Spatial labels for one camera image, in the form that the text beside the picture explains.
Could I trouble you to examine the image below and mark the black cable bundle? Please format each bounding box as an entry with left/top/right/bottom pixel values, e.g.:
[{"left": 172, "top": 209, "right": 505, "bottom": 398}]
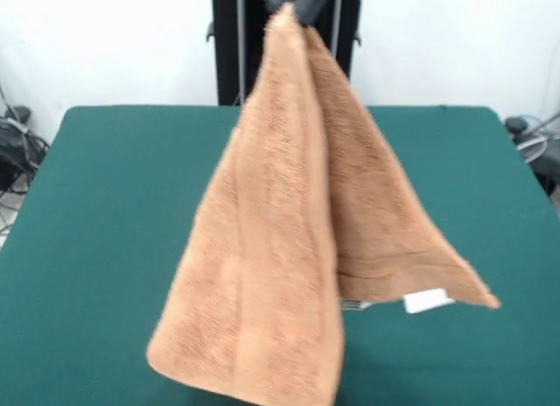
[{"left": 0, "top": 106, "right": 52, "bottom": 195}]

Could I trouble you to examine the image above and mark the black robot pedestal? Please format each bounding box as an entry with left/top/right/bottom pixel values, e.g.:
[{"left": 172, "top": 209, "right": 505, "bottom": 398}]
[{"left": 205, "top": 0, "right": 364, "bottom": 106}]

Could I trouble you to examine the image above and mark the dark green table cloth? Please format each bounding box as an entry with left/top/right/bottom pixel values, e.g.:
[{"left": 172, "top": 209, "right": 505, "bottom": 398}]
[{"left": 0, "top": 104, "right": 560, "bottom": 406}]

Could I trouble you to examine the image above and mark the black and gray floor equipment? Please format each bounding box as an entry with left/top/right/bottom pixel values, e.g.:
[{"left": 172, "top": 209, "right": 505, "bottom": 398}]
[{"left": 505, "top": 115, "right": 560, "bottom": 195}]

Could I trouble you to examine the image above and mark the tan terry towel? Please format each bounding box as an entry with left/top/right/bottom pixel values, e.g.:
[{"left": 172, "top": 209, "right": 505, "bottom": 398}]
[{"left": 146, "top": 3, "right": 502, "bottom": 403}]

